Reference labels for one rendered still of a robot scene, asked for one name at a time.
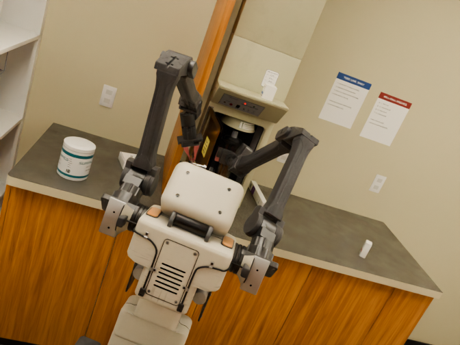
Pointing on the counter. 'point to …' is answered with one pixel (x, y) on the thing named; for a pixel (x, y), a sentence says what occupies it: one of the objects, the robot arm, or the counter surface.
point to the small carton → (268, 92)
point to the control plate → (241, 105)
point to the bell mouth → (238, 124)
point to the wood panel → (213, 44)
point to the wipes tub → (76, 158)
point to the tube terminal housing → (251, 82)
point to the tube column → (278, 23)
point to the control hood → (275, 108)
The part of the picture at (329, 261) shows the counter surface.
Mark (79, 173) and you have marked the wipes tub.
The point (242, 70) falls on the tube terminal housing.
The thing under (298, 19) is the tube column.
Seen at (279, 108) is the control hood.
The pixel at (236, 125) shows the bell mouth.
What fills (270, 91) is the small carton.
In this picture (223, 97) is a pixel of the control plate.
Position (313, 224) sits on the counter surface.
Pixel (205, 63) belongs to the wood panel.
